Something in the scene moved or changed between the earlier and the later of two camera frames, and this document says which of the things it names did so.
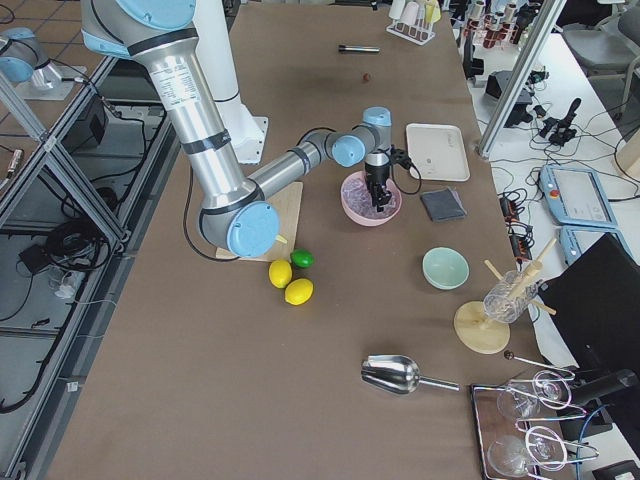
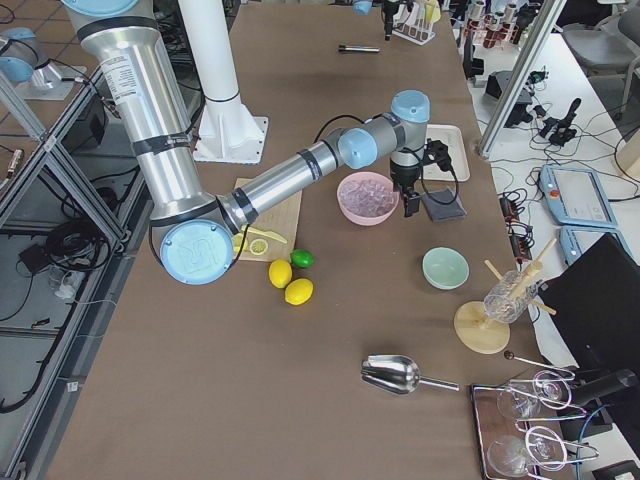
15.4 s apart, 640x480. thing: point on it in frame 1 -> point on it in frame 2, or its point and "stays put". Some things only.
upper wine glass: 520,401 stays put
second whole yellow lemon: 298,291 stays put
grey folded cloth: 443,204 stays put
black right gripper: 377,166 -> 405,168
